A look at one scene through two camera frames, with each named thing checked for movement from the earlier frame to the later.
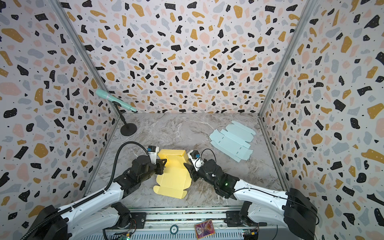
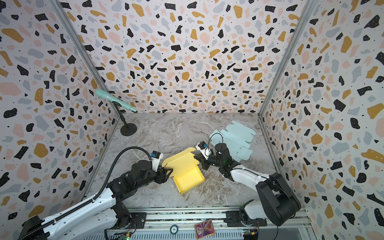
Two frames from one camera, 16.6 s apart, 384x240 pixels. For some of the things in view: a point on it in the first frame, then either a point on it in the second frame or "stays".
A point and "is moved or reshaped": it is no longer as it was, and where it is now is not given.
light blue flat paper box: (233, 141) stays
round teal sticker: (174, 229) stays
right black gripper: (191, 168) → (202, 156)
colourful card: (204, 229) stays
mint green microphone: (106, 94) stays
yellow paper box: (176, 177) is moved or reshaped
